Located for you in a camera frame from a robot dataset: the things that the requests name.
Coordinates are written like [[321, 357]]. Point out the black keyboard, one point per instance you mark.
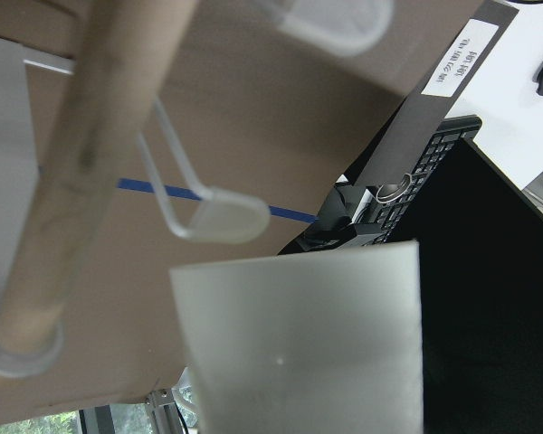
[[390, 202]]

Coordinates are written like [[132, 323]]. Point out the white wire cup rack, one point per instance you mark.
[[111, 105]]

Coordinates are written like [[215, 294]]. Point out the white plastic cup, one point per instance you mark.
[[316, 342]]

